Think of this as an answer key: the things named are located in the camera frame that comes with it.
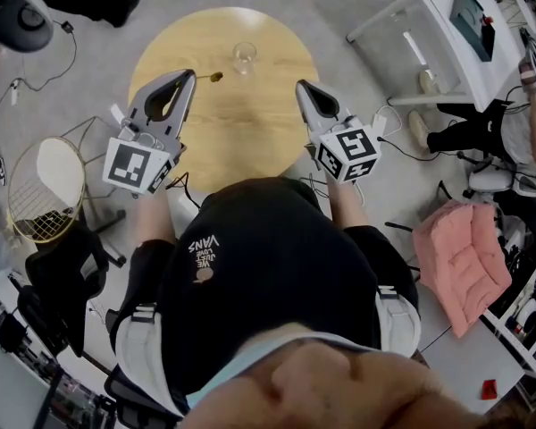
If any white cable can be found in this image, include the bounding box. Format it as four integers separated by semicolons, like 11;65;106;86
374;104;403;140

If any person's face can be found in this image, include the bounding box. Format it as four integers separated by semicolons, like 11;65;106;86
189;341;490;429

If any person's left forearm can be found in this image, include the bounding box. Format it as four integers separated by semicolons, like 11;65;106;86
133;189;180;245

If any black box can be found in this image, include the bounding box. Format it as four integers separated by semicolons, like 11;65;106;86
448;0;497;63

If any light blue face mask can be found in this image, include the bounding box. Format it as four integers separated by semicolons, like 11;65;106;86
185;332;381;413

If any cluttered white desk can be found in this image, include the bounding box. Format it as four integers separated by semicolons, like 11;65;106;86
0;270;117;429

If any white seat cushion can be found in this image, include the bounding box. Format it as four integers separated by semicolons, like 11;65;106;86
36;137;82;209

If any white harness strap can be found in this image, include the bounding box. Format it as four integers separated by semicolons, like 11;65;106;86
114;301;171;413
373;283;423;359

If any white oval pod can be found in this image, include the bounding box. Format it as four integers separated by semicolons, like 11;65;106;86
0;0;55;54
467;161;536;195

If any black floor cable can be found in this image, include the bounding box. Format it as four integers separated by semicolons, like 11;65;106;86
377;136;443;163
0;29;80;120

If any white table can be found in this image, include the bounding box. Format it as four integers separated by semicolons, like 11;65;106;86
346;0;524;112

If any clear drinking glass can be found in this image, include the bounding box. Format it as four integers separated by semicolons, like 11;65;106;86
231;41;257;77

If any black office chair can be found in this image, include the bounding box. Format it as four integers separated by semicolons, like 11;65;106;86
16;225;129;359
103;366;187;429

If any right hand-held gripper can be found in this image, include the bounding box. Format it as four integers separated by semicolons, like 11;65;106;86
296;80;382;183

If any white storage shelf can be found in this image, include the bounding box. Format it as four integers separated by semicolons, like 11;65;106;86
482;239;536;374

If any pink cushion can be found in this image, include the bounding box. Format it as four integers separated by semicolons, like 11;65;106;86
412;198;514;340

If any person's right forearm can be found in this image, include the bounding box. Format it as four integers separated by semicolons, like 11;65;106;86
325;179;372;230

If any person's black t-shirt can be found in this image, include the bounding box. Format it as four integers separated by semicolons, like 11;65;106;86
109;176;423;415

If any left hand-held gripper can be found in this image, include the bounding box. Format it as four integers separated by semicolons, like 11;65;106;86
101;70;197;197

